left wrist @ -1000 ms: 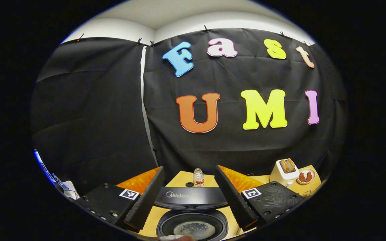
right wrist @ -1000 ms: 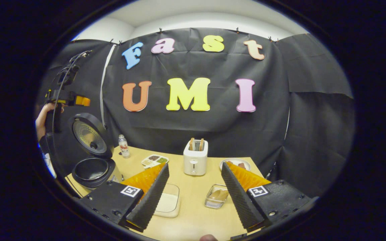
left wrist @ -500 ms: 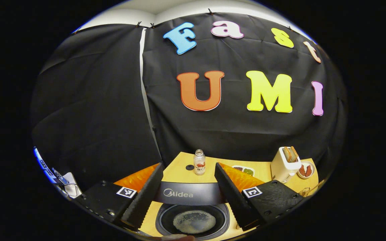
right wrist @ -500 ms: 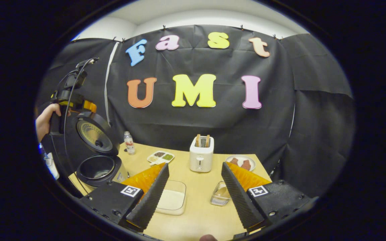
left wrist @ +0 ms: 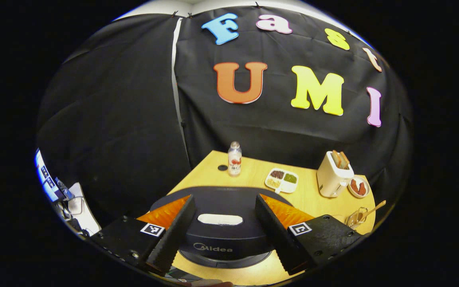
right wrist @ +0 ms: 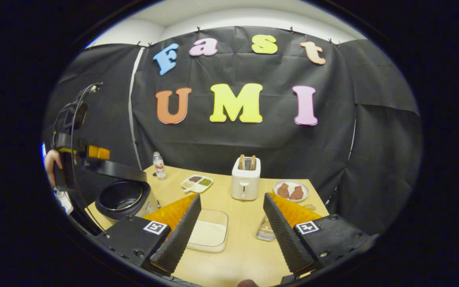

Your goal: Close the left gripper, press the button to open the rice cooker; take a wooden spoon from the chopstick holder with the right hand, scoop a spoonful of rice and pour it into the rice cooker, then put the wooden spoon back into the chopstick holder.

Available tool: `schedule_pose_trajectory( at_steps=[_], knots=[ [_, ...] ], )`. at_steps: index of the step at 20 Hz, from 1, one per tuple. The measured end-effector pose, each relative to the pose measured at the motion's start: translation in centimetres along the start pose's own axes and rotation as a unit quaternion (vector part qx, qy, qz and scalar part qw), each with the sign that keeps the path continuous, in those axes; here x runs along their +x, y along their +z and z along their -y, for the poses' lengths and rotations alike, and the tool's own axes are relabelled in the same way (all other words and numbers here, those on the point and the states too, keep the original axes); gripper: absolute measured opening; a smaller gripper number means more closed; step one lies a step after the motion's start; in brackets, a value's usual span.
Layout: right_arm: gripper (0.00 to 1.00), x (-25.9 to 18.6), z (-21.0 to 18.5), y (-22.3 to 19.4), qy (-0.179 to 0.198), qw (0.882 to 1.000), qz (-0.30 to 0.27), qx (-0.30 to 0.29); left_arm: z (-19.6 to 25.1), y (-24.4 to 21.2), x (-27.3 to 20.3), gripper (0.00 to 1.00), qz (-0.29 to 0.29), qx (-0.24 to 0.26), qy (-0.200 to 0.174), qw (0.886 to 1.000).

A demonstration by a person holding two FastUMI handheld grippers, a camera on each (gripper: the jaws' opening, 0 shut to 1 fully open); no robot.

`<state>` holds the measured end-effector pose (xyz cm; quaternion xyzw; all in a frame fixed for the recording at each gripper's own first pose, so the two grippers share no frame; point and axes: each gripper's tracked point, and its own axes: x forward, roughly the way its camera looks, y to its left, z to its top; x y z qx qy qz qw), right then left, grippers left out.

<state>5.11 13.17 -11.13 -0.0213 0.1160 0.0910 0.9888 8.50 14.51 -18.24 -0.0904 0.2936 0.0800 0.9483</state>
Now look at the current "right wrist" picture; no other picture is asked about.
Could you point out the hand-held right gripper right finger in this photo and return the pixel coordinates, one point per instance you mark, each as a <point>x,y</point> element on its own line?
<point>285,237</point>

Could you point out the white round plate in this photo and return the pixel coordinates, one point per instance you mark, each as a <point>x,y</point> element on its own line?
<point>291,183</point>

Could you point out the black silver rice cooker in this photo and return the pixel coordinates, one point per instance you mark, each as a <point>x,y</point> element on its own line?
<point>118,171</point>

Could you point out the black backdrop cloth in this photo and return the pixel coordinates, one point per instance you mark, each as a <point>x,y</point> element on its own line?
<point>233,139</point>

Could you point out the small clear bottle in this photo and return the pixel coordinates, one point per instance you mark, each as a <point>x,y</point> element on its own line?
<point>159,167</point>

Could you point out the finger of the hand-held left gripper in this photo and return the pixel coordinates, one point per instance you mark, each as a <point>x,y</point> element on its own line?
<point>99,152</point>

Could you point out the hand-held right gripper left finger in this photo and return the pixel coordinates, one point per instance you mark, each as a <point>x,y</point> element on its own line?
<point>179,235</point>

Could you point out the brown meat piece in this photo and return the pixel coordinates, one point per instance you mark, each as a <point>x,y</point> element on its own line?
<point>296,193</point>
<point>283,190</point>

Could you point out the white object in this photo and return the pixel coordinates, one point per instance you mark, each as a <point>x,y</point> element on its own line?
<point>64,201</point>

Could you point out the toast slice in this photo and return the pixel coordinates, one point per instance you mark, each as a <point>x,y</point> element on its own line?
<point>253,162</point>
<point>241,162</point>

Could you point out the clear rice container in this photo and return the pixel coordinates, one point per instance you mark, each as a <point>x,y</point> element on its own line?
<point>209,233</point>

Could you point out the white divided dish with beans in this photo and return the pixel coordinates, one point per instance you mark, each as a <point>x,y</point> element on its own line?
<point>197,183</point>

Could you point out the white toaster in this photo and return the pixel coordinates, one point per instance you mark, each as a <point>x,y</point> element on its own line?
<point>245,183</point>

